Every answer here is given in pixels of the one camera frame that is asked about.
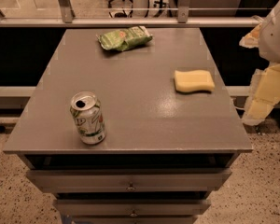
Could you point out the metal window railing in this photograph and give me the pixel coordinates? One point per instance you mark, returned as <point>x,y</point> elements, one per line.
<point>62,13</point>

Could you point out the green white soda can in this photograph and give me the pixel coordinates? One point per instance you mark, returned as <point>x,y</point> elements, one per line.
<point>87,115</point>

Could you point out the grey drawer cabinet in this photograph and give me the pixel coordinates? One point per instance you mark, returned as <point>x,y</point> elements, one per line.
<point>149,125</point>

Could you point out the yellow sponge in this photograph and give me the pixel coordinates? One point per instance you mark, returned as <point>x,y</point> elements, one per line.
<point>197,80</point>

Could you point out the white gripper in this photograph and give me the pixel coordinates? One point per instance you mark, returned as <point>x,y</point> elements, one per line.
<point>275,36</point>

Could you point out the green chip bag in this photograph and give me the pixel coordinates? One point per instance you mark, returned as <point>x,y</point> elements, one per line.
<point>125,39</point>

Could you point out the drawer with knob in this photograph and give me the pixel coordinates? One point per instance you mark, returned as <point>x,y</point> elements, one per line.
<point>83,181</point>
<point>131,208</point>

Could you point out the top drawer with knob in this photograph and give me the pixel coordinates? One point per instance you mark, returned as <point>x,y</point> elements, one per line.
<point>83,181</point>

